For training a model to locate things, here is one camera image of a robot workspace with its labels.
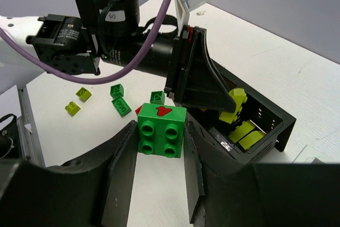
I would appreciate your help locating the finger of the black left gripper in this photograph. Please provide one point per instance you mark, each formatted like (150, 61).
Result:
(218, 97)

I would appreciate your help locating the lime studded square lego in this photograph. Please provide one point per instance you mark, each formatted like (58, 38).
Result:
(72, 108)

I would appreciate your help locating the lime hollow square lego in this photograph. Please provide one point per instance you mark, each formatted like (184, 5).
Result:
(83, 94)

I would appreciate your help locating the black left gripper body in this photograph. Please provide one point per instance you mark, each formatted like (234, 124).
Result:
(186, 79)

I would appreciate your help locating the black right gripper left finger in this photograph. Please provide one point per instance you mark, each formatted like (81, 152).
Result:
(93, 189)

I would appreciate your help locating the aluminium table front rail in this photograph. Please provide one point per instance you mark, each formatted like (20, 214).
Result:
(29, 140)

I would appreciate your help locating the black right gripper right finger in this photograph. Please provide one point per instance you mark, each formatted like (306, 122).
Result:
(223, 192)

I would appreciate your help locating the dark green small square lego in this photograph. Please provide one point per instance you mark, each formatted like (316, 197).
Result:
(157, 97)

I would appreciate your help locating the dark green long lego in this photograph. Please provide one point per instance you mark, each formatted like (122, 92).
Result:
(121, 106)

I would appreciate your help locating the dark green hollow square lego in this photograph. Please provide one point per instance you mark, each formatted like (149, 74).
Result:
(117, 91)

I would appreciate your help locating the red rounded lego brick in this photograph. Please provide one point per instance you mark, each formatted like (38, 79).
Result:
(137, 111)

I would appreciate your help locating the black two-slot container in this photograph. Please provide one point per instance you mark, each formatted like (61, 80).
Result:
(268, 117)

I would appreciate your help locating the lime long lego brick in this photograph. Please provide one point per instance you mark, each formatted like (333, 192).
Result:
(246, 135)

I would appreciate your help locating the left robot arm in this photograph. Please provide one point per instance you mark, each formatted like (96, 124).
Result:
(105, 43)

